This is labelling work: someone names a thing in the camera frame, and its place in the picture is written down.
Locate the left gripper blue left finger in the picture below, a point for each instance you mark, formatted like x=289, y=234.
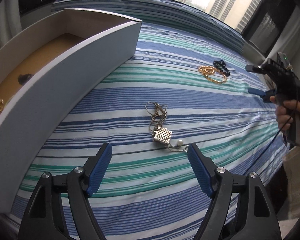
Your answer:
x=44, y=217

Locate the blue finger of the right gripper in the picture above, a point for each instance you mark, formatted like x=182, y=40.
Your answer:
x=264, y=95
x=255, y=68

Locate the striped blue green bedsheet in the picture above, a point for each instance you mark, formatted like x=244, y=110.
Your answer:
x=192, y=66

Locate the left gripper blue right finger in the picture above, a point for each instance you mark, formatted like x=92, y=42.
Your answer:
x=240, y=207

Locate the black watch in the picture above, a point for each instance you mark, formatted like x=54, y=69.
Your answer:
x=22, y=79

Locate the person's right hand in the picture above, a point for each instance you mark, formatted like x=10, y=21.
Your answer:
x=283, y=118

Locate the grey cardboard box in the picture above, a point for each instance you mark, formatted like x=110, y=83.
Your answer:
x=108, y=40

